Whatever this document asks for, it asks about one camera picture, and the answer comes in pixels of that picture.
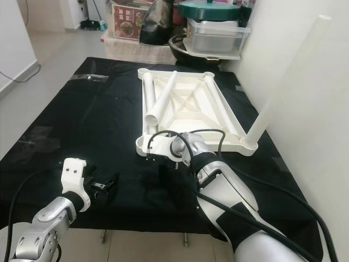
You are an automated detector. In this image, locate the beige low platform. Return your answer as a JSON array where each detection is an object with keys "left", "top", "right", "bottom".
[{"left": 103, "top": 35, "right": 172, "bottom": 63}]

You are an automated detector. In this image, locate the black wok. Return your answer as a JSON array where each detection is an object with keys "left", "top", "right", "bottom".
[{"left": 168, "top": 34, "right": 224, "bottom": 65}]

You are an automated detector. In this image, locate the green pot lid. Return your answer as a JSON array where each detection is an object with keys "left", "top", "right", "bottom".
[{"left": 177, "top": 0, "right": 240, "bottom": 21}]

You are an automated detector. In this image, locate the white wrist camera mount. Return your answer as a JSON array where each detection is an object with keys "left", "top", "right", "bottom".
[
  {"left": 146, "top": 134, "right": 178, "bottom": 156},
  {"left": 63, "top": 158, "right": 92, "bottom": 194}
]

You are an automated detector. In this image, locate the black tablecloth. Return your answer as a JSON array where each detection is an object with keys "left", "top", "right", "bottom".
[{"left": 0, "top": 56, "right": 325, "bottom": 262}]

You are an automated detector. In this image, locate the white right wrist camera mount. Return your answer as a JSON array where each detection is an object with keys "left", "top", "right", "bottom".
[{"left": 146, "top": 134, "right": 178, "bottom": 156}]

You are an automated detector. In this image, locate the clear plastic storage box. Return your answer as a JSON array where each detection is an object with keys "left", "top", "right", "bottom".
[{"left": 185, "top": 17, "right": 251, "bottom": 59}]

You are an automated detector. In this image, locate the clear tape patch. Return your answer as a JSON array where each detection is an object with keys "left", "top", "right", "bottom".
[{"left": 35, "top": 126, "right": 74, "bottom": 153}]

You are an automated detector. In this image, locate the black floor mop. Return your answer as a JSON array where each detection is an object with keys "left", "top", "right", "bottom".
[{"left": 79, "top": 0, "right": 104, "bottom": 31}]

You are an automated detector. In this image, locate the white plastic children table top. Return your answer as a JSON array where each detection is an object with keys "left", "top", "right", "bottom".
[{"left": 135, "top": 68, "right": 260, "bottom": 157}]

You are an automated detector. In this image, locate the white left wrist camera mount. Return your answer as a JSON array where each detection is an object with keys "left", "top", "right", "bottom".
[{"left": 63, "top": 158, "right": 92, "bottom": 194}]

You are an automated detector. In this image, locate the black wall cable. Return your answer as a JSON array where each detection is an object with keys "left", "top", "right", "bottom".
[{"left": 0, "top": 60, "right": 41, "bottom": 82}]

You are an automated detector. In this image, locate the storage box with orange lid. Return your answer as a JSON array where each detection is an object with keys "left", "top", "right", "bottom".
[{"left": 109, "top": 0, "right": 149, "bottom": 41}]

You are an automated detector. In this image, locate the black plastic bag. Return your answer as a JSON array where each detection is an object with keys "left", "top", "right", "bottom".
[{"left": 139, "top": 0, "right": 178, "bottom": 46}]

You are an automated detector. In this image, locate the clear tape strip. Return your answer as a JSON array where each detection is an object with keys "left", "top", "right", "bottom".
[{"left": 85, "top": 74, "right": 115, "bottom": 82}]

